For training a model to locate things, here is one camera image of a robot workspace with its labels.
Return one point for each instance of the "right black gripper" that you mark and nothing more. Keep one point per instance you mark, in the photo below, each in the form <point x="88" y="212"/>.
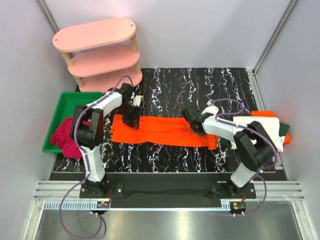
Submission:
<point x="189" y="114"/>

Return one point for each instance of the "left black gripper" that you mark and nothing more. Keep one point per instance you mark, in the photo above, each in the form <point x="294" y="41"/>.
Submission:
<point x="131" y="116"/>

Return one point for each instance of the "orange t-shirt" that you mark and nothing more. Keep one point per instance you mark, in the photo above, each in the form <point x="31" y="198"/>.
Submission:
<point x="162" y="131"/>
<point x="265" y="114"/>

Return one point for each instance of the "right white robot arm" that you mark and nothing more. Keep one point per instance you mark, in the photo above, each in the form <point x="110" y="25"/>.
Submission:
<point x="253" y="144"/>

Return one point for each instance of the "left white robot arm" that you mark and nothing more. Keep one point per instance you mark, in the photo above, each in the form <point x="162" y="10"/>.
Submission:
<point x="87" y="131"/>

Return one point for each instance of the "black marble pattern mat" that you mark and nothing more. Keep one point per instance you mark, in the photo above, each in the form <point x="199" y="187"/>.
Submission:
<point x="167" y="91"/>

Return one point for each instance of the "green plastic bin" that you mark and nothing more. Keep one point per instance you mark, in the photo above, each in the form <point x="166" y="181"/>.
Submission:
<point x="65" y="108"/>

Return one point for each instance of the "crumpled red t-shirt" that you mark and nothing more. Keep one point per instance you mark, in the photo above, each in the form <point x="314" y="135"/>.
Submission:
<point x="61" y="138"/>

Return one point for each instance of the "folded orange t-shirt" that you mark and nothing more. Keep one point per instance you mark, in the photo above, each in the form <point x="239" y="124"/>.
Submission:
<point x="265" y="114"/>

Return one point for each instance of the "folded white t-shirt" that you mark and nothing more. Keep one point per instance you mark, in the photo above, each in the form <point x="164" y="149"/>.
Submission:
<point x="270" y="124"/>

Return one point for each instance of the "pink three-tier shelf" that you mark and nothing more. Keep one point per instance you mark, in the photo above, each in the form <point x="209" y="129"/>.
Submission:
<point x="98" y="54"/>

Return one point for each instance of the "folded dark green t-shirt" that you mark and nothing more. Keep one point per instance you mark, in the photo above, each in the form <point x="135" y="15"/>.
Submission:
<point x="277" y="130"/>

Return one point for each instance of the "left orange connector box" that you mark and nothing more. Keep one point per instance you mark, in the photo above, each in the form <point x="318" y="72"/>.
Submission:
<point x="104" y="204"/>

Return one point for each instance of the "orange connector box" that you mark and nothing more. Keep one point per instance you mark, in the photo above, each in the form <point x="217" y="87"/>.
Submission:
<point x="238" y="207"/>
<point x="104" y="204"/>

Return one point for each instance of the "right orange connector box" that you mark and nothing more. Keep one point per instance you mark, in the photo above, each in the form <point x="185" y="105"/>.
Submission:
<point x="238" y="207"/>

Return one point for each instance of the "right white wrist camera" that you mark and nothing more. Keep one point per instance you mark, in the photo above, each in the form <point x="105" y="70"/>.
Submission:
<point x="210" y="109"/>

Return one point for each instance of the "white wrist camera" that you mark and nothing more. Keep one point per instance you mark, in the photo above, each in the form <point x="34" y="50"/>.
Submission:
<point x="210" y="109"/>
<point x="136" y="101"/>

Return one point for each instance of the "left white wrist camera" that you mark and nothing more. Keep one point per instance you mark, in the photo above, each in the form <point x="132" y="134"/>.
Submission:
<point x="136" y="101"/>

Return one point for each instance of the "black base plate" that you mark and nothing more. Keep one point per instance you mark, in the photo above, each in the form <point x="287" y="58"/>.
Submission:
<point x="122" y="185"/>

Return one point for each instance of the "aluminium frame rail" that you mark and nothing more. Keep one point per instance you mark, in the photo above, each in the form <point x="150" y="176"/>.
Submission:
<point x="65" y="195"/>

